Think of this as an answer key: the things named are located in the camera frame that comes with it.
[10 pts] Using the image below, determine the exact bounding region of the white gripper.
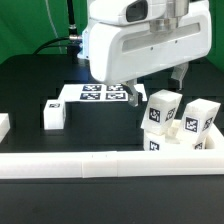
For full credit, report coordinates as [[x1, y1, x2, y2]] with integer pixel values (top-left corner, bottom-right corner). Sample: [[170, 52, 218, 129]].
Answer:
[[89, 0, 212, 107]]

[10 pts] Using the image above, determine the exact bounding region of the white marker sheet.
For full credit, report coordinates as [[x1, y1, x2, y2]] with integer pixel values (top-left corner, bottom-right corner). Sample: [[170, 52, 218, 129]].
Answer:
[[57, 83, 148, 103]]

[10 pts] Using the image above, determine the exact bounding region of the grey thin cable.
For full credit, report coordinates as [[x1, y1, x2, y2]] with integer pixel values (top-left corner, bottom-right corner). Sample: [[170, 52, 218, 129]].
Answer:
[[44, 0, 64, 55]]

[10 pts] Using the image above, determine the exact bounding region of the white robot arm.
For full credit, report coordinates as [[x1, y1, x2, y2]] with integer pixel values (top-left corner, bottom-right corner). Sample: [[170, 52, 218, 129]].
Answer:
[[78, 0, 212, 106]]

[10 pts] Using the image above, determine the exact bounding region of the white U-shaped fence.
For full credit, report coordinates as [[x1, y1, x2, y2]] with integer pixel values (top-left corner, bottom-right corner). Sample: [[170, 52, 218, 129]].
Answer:
[[0, 113, 224, 180]]

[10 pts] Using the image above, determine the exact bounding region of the black cable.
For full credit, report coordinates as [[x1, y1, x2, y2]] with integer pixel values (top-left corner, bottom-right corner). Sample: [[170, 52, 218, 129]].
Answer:
[[32, 0, 83, 56]]

